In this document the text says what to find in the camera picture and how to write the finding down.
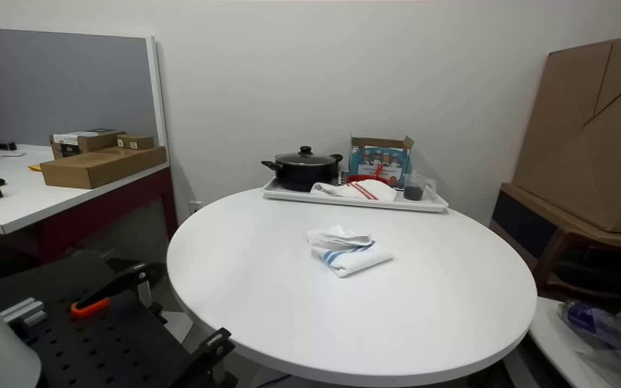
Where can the white blue-striped tea towel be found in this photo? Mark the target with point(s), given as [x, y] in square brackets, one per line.
[345, 255]

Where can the white red-striped towel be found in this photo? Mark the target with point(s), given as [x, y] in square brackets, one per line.
[370, 190]

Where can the black pot with lid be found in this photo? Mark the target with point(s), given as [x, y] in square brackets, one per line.
[302, 175]

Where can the blue printed carton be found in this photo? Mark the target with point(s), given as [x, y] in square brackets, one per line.
[381, 163]

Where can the small black cup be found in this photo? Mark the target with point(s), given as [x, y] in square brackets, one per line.
[413, 192]

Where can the white rectangular tray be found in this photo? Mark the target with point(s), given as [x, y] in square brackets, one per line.
[428, 203]

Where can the small brown cardboard box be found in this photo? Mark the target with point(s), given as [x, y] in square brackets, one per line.
[136, 141]

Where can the open cardboard box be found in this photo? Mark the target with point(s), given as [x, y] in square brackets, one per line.
[98, 168]
[95, 141]

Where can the dark wooden cabinet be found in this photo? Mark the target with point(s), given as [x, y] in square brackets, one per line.
[526, 223]

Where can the black perforated breadboard table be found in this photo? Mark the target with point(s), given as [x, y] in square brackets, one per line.
[103, 353]

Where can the grey partition panel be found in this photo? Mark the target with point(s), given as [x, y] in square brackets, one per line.
[60, 88]

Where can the white-topped desk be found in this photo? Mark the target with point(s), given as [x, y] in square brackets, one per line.
[32, 202]

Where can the large brown cardboard box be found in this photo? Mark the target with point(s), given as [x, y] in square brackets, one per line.
[592, 144]

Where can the white side table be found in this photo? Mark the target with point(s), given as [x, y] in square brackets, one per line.
[561, 346]

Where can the clear plastic bag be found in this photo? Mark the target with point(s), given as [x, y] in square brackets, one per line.
[614, 330]

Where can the black mounting bracket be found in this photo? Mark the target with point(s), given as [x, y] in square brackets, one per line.
[210, 353]

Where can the silver aluminium rail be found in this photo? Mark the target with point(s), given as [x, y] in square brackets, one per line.
[23, 312]

